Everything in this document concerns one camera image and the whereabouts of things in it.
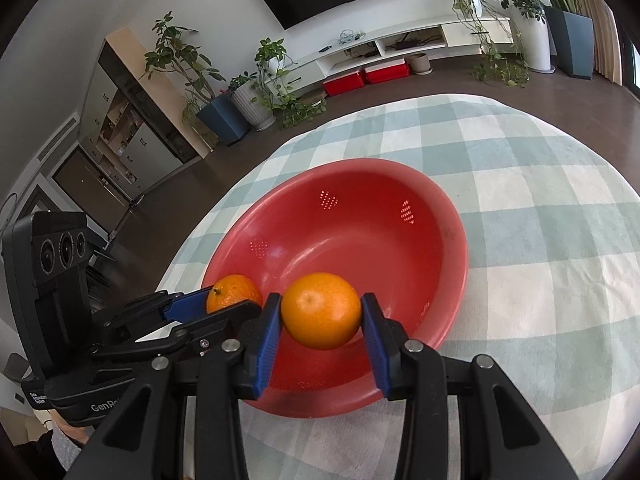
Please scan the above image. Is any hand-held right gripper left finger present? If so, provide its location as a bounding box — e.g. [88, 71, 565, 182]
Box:
[62, 292, 283, 480]

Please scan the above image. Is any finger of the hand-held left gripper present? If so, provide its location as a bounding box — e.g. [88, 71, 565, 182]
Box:
[122, 286, 217, 323]
[132, 299, 263, 358]

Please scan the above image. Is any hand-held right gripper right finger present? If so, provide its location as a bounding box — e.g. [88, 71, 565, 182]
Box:
[361, 292, 576, 480]

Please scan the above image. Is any small orange with stem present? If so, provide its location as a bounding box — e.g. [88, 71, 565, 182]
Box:
[206, 274, 264, 315]

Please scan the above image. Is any red colander bowl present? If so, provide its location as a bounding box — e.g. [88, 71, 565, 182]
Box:
[200, 158, 470, 418]

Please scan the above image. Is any person's left forearm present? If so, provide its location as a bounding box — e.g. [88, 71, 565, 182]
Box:
[50, 412, 96, 476]

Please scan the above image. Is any brown entrance door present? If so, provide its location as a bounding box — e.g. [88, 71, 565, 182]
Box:
[52, 150, 126, 216]

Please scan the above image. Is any wooden display cabinet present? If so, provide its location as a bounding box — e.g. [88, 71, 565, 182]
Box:
[80, 25, 211, 201]

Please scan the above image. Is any checkered tablecloth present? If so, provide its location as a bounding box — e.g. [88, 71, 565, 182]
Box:
[155, 92, 640, 480]

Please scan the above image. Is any tall plant in blue pot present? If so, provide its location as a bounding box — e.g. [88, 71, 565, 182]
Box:
[142, 10, 252, 147]

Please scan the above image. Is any plant in white ribbed pot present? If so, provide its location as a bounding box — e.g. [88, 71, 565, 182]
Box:
[227, 74, 277, 132]

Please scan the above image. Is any trailing plant in white vase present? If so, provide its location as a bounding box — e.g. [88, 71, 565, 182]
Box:
[250, 37, 328, 128]

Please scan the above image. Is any red storage box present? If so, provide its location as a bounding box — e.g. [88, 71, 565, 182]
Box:
[364, 57, 407, 85]
[322, 70, 366, 97]

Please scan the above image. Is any white television stand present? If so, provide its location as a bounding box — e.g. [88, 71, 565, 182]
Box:
[260, 12, 516, 98]

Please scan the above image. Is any bushy plant in white pot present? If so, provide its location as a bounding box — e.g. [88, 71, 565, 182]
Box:
[487, 0, 556, 73]

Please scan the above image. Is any hanging vine in white vase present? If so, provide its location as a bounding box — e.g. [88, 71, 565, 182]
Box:
[446, 0, 531, 86]

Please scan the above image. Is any leafy plant in dark pot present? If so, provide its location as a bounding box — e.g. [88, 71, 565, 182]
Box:
[517, 0, 596, 80]

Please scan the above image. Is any beige curtain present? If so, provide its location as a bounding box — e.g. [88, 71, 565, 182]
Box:
[580, 0, 626, 86]

